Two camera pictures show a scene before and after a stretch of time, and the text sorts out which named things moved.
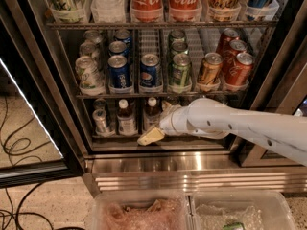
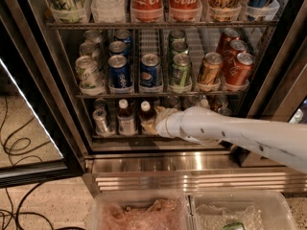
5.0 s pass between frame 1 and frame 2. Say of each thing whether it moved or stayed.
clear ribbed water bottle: stayed
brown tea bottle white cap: moved
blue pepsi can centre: stayed
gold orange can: stayed
